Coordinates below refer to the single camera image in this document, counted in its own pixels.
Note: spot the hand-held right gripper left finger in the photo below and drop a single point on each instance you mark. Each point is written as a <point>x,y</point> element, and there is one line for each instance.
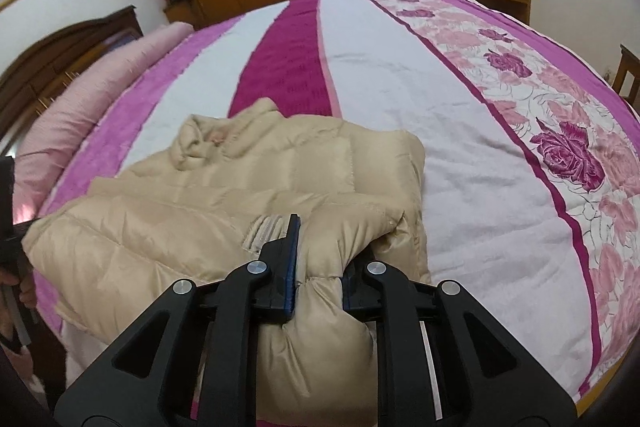
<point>292,267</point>

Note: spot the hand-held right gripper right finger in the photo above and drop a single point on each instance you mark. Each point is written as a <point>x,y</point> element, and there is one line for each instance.
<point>352,294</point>

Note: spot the beige puffer jacket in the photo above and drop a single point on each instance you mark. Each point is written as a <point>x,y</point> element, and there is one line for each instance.
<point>200,207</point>

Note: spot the person's left hand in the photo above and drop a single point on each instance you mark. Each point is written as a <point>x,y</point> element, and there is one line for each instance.
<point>27,292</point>

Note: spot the pink rolled quilt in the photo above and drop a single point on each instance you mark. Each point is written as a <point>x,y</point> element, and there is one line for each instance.
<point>75,117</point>

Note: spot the dark wooden headboard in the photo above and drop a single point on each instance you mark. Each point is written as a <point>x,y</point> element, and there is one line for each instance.
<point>60,47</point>

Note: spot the purple floral blanket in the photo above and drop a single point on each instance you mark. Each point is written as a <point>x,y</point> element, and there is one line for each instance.
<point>450,157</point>

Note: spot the wooden chair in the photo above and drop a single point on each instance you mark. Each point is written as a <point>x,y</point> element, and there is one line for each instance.
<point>629,74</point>

